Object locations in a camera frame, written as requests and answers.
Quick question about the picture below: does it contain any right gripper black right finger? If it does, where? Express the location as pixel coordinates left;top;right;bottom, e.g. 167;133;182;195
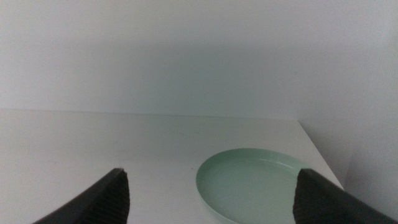
292;168;398;224

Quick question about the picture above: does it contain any pale green shallow bowl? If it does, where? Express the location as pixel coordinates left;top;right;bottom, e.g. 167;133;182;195
195;147;309;224

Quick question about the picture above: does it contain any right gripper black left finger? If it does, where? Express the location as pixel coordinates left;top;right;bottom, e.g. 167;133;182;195
32;167;131;224

